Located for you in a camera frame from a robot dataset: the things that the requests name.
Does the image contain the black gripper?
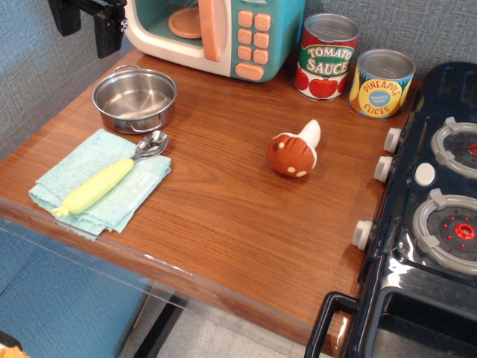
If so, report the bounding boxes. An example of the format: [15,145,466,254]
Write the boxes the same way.
[48,0,127,59]

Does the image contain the teal folded cloth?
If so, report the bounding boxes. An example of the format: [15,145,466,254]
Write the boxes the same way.
[29,129,171,241]

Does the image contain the dark blue toy stove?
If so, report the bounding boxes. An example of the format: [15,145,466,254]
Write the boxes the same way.
[306,62,476,357]

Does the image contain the brown toy mushroom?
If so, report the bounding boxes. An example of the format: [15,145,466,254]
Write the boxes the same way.
[266,119,321,178]

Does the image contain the pineapple slices can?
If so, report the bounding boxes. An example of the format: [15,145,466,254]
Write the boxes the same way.
[349,48,416,119]

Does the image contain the tomato sauce can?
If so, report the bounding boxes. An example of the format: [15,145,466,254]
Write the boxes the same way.
[294,13,360,100]

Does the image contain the orange object bottom left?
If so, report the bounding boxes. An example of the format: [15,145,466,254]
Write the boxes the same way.
[0,346,29,358]

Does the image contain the spoon with yellow-green handle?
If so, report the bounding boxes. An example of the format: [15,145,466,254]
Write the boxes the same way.
[52,131,168,217]

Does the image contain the teal toy microwave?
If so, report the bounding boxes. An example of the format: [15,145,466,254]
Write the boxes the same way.
[125,0,305,83]

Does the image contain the stainless steel bowl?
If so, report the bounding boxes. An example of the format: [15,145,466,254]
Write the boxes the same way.
[92,65,178,134]

